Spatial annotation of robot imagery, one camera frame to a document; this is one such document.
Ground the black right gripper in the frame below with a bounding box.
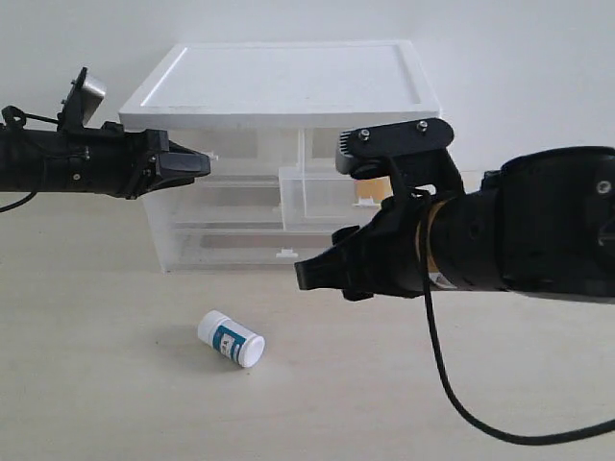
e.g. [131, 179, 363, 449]
[294, 192, 500, 302]

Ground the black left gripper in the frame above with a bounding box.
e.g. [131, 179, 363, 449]
[47, 123, 210, 200]

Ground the yellow cheese wedge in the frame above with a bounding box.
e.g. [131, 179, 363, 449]
[355, 177, 392, 202]

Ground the white pill bottle teal label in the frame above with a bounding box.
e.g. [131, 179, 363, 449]
[197, 310, 265, 368]

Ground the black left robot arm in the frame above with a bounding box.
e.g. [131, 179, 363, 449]
[1, 122, 210, 200]

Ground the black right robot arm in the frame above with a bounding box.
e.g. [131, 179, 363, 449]
[295, 147, 614, 303]

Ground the white plastic drawer cabinet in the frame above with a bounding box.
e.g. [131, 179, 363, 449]
[117, 39, 442, 274]

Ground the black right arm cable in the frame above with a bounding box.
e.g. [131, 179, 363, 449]
[388, 158, 615, 446]

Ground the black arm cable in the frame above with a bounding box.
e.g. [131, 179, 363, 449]
[388, 158, 615, 446]
[0, 106, 62, 212]

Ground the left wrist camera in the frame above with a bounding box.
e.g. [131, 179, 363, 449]
[58, 67, 107, 131]

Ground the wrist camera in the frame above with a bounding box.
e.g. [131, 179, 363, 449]
[58, 67, 107, 131]
[334, 118, 464, 200]

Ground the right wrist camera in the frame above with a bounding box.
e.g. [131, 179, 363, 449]
[334, 118, 464, 200]

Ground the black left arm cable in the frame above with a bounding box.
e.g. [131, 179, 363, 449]
[0, 106, 62, 212]

